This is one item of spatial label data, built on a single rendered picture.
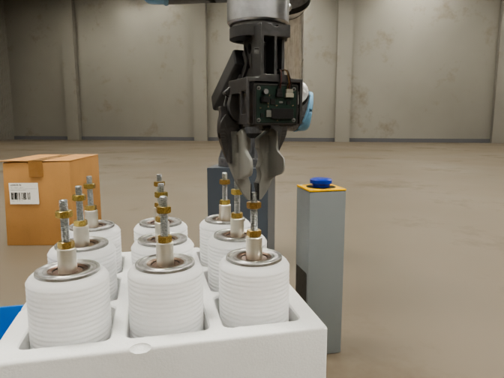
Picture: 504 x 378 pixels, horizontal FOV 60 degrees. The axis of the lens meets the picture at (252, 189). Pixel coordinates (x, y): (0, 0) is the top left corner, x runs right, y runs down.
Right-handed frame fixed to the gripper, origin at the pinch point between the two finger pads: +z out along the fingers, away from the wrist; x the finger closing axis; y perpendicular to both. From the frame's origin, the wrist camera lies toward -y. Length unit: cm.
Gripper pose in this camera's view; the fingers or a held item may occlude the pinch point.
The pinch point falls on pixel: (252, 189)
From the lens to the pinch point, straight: 58.4
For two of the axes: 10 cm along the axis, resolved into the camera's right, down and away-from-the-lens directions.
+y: 3.7, 1.4, -9.2
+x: 9.3, -0.6, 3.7
